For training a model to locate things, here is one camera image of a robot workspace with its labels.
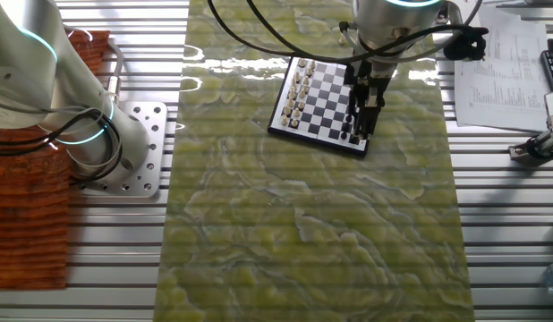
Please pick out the green marble patterned mat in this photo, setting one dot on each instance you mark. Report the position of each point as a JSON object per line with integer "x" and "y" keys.
{"x": 281, "y": 223}

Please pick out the printed white paper sheet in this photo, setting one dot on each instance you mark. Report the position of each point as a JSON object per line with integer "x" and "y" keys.
{"x": 504, "y": 89}

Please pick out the black framed magnetic chessboard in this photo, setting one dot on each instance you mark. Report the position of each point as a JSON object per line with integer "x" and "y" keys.
{"x": 325, "y": 103}

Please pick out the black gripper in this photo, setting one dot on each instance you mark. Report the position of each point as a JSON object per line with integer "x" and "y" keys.
{"x": 368, "y": 78}

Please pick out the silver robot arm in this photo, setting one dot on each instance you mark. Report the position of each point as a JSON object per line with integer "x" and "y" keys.
{"x": 26, "y": 53}

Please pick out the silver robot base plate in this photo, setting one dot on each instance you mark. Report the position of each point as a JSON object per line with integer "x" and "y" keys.
{"x": 155, "y": 134}

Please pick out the white chess piece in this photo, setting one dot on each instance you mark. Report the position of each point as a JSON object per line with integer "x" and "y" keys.
{"x": 284, "y": 120}
{"x": 342, "y": 40}
{"x": 287, "y": 111}
{"x": 295, "y": 85}
{"x": 292, "y": 94}
{"x": 290, "y": 102}
{"x": 302, "y": 62}
{"x": 297, "y": 78}

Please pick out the black and silver camera mount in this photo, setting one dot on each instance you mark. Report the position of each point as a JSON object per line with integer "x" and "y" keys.
{"x": 533, "y": 149}

